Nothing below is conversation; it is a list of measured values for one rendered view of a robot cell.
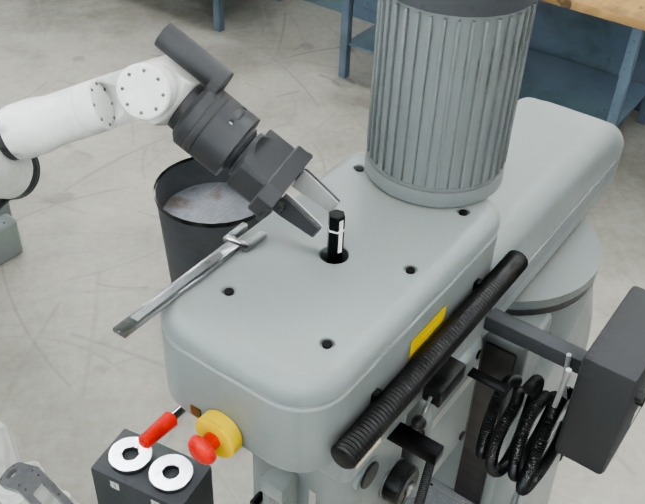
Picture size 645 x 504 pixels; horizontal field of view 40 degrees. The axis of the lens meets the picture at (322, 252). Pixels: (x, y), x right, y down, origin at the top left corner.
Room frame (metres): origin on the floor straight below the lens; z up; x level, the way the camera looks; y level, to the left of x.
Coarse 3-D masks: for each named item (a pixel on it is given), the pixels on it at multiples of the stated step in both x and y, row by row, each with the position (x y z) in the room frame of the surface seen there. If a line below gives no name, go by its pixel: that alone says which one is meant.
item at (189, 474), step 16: (128, 432) 1.21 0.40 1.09; (112, 448) 1.16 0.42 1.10; (128, 448) 1.16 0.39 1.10; (144, 448) 1.16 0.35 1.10; (160, 448) 1.18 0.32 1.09; (96, 464) 1.13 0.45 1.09; (112, 464) 1.12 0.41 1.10; (128, 464) 1.12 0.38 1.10; (144, 464) 1.12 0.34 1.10; (160, 464) 1.12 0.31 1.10; (176, 464) 1.13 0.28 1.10; (192, 464) 1.14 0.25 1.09; (96, 480) 1.11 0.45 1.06; (112, 480) 1.10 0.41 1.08; (128, 480) 1.09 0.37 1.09; (144, 480) 1.09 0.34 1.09; (160, 480) 1.08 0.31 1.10; (176, 480) 1.09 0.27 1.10; (192, 480) 1.10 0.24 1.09; (208, 480) 1.12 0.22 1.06; (112, 496) 1.10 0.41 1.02; (128, 496) 1.08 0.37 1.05; (144, 496) 1.06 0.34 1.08; (160, 496) 1.06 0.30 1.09; (176, 496) 1.06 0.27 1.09; (192, 496) 1.07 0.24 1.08; (208, 496) 1.12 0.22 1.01
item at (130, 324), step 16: (240, 224) 0.91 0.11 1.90; (224, 240) 0.88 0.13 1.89; (240, 240) 0.88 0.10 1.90; (256, 240) 0.88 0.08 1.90; (208, 256) 0.84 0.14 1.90; (224, 256) 0.85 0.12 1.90; (192, 272) 0.81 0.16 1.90; (208, 272) 0.82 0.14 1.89; (176, 288) 0.78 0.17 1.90; (144, 304) 0.75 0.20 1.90; (160, 304) 0.75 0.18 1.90; (128, 320) 0.72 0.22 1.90; (144, 320) 0.73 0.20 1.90
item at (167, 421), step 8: (176, 408) 0.76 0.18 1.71; (160, 416) 0.74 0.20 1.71; (168, 416) 0.74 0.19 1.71; (176, 416) 0.75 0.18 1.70; (152, 424) 0.73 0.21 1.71; (160, 424) 0.73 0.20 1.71; (168, 424) 0.73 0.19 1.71; (176, 424) 0.74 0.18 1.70; (144, 432) 0.72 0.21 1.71; (152, 432) 0.72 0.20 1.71; (160, 432) 0.72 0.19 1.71; (144, 440) 0.71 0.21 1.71; (152, 440) 0.71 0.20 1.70
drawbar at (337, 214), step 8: (328, 216) 0.87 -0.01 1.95; (336, 216) 0.86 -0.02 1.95; (344, 216) 0.86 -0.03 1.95; (328, 224) 0.87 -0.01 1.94; (336, 224) 0.86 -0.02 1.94; (344, 224) 0.87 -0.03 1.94; (328, 232) 0.87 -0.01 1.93; (328, 240) 0.86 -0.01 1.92; (336, 240) 0.86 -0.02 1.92; (328, 248) 0.86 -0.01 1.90; (336, 248) 0.86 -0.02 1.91; (328, 256) 0.86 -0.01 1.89; (336, 256) 0.86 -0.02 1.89
